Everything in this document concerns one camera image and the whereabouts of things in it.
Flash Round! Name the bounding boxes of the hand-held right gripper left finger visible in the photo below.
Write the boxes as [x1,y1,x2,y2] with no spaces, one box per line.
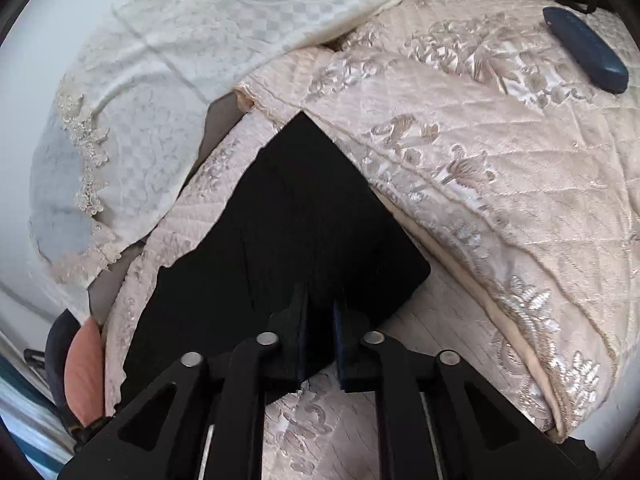
[57,285,309,480]

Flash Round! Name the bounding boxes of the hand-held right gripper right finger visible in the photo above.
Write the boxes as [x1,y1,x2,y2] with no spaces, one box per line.
[332,300,601,480]

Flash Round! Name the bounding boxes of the black pants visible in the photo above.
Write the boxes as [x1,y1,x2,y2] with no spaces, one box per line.
[120,110,432,416]

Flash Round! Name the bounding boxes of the salmon pillow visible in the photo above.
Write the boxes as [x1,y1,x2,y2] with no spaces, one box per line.
[64,317,106,423]

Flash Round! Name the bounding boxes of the pink embroidered quilted bedspread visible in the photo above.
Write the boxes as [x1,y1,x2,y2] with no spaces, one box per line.
[102,0,640,480]

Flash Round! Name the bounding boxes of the white lace-trimmed cover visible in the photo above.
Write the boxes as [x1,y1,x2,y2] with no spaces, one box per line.
[27,0,456,286]

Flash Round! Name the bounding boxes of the dark blue case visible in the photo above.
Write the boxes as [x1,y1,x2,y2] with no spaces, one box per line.
[542,6,629,94]

